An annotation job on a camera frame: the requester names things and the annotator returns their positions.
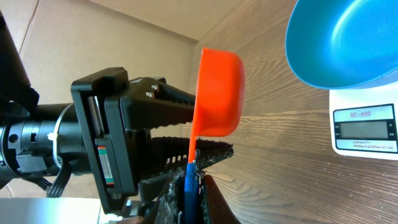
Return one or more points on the red measuring scoop blue handle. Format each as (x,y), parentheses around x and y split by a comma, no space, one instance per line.
(217,111)

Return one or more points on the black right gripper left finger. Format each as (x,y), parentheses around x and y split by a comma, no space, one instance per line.
(168,208)

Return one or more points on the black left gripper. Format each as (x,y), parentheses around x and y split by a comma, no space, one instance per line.
(109,137)

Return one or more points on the white digital kitchen scale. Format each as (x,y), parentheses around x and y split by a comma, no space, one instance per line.
(363,122)

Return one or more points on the blue bowl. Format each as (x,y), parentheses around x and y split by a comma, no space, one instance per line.
(342,44)

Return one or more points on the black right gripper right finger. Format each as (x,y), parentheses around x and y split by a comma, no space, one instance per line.
(213,208)

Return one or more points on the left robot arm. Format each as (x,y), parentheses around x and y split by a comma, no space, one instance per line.
(43,144)

